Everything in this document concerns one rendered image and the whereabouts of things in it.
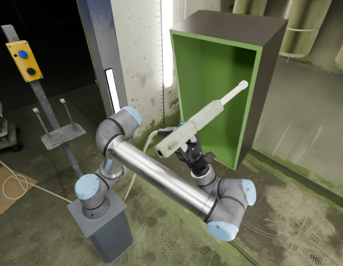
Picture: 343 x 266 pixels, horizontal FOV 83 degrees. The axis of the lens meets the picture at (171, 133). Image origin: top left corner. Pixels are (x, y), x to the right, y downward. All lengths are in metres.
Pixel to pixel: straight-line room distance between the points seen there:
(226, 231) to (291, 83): 2.25
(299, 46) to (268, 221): 1.71
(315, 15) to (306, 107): 0.92
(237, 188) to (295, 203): 1.79
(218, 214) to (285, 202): 1.83
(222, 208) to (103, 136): 0.51
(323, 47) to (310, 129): 0.85
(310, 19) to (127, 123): 1.89
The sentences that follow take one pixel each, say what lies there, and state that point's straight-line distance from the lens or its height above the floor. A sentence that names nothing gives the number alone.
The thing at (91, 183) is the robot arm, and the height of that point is 0.91.
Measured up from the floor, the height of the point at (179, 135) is 1.51.
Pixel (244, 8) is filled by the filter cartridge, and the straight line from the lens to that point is 2.53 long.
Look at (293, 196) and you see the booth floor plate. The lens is 2.58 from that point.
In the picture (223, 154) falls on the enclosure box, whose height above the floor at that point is 0.48.
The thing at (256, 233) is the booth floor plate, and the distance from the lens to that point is 2.19.
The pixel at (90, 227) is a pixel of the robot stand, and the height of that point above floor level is 0.64.
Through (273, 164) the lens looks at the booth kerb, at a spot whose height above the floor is 0.11.
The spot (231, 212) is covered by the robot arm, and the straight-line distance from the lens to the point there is 0.71.
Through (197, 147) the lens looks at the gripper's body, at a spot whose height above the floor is 1.41.
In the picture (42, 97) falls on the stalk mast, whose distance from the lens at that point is 1.93.
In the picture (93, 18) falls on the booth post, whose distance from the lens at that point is 1.71.
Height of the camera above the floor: 1.93
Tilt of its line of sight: 40 degrees down
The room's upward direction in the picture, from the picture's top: straight up
